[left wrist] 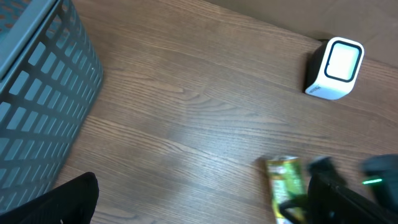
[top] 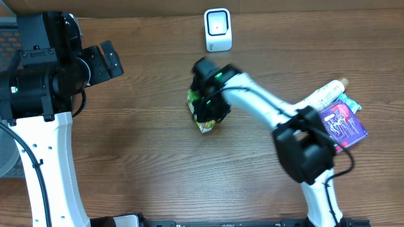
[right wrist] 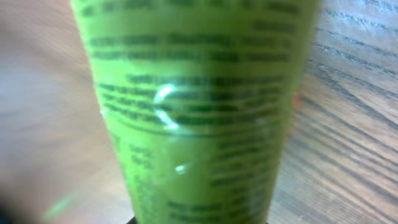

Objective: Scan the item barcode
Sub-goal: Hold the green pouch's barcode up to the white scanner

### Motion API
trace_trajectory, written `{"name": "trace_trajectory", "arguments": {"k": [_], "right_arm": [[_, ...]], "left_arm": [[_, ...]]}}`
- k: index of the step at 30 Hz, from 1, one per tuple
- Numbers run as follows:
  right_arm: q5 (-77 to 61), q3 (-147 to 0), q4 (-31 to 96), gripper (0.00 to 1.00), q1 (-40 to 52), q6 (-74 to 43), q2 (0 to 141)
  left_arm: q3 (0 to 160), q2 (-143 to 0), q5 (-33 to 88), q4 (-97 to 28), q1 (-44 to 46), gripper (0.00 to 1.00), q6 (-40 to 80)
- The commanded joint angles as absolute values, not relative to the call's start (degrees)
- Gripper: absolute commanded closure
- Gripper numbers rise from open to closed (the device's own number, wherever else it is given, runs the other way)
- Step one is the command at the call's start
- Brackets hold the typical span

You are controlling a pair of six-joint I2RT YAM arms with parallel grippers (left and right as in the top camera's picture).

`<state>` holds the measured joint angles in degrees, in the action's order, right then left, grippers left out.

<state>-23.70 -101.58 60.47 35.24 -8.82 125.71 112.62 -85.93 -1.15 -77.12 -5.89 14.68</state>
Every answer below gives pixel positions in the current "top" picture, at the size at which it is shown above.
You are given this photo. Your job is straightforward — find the green gold snack pouch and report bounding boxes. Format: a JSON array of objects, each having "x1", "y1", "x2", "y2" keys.
[{"x1": 186, "y1": 89, "x2": 217, "y2": 134}]

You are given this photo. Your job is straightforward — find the white tube gold cap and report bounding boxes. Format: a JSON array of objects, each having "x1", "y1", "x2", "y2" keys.
[{"x1": 298, "y1": 78, "x2": 349, "y2": 111}]

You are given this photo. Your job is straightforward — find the purple sanitary pad pack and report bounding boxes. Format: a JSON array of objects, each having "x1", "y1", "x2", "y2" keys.
[{"x1": 319, "y1": 100, "x2": 368, "y2": 148}]

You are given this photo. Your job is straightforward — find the teal wet wipes pack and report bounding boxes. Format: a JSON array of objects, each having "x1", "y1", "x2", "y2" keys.
[{"x1": 339, "y1": 93, "x2": 362, "y2": 114}]

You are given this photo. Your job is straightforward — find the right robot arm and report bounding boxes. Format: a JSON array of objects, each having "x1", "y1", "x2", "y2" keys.
[{"x1": 190, "y1": 58, "x2": 347, "y2": 226}]

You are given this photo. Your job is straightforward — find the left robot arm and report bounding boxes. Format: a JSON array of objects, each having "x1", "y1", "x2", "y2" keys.
[{"x1": 1, "y1": 11, "x2": 141, "y2": 227}]

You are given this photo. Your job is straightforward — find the white barcode scanner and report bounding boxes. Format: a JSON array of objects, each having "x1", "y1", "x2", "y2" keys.
[{"x1": 204, "y1": 8, "x2": 232, "y2": 52}]

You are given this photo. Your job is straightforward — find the dark grey plastic basket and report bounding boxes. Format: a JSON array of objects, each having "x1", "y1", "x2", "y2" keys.
[{"x1": 1, "y1": 16, "x2": 25, "y2": 178}]

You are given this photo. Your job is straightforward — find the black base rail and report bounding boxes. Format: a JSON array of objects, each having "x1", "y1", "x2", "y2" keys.
[{"x1": 146, "y1": 219, "x2": 371, "y2": 227}]

